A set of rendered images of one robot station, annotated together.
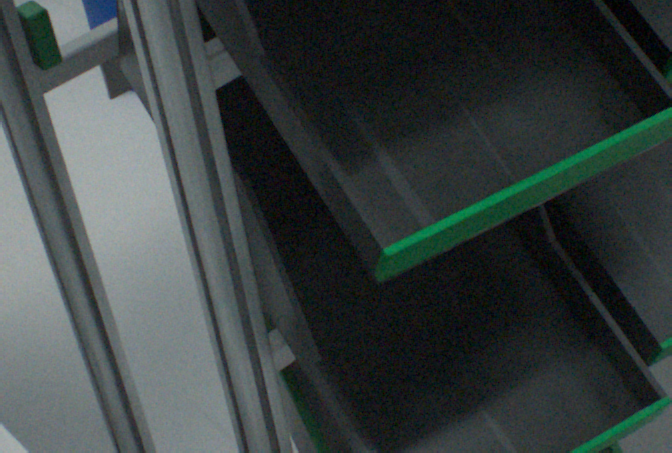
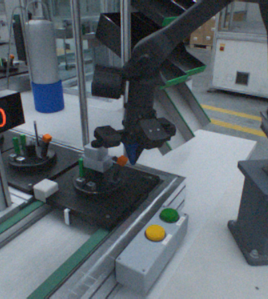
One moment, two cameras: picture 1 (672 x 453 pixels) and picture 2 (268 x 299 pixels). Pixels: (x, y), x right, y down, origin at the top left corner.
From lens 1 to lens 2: 0.61 m
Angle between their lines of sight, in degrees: 23
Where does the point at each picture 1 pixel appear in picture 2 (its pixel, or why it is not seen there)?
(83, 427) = not seen: hidden behind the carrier
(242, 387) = not seen: hidden behind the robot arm
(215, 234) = (128, 37)
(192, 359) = (75, 141)
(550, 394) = (171, 77)
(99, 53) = (89, 36)
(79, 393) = not seen: hidden behind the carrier
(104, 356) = (84, 98)
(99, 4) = (39, 92)
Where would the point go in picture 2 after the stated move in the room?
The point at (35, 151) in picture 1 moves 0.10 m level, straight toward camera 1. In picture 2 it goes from (80, 49) to (98, 54)
